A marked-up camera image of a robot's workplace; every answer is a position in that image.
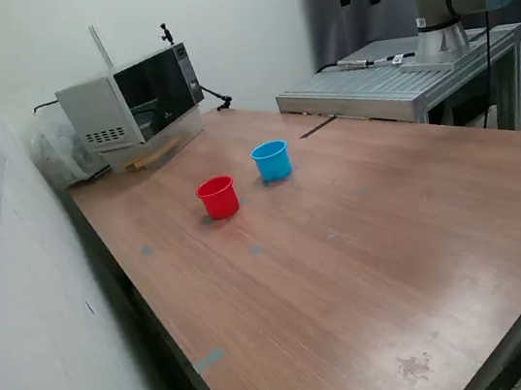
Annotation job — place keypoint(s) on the aluminium profile robot stand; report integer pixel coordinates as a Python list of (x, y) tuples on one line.
[(372, 87)]

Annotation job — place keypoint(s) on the yellow wooden piece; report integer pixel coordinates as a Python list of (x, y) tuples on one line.
[(152, 156)]

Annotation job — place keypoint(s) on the white warning tag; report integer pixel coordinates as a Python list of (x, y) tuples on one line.
[(398, 58)]

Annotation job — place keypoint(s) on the small black camera mount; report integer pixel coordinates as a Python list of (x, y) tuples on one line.
[(166, 35)]

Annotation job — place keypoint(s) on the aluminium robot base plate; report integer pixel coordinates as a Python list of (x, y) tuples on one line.
[(413, 66)]

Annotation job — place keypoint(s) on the long grey tape strip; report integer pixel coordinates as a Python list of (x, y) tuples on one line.
[(209, 360)]

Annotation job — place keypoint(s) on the blue plastic bin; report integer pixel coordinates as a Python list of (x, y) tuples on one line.
[(273, 166)]

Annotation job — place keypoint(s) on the red plastic bin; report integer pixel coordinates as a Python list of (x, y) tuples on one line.
[(218, 202)]

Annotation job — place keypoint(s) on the grey plastic bag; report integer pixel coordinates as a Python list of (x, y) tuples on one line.
[(58, 151)]

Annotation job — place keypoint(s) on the thin metal strip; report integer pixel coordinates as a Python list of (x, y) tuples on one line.
[(316, 128)]

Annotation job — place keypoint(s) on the silver microwave oven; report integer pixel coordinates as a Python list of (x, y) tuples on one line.
[(96, 111)]

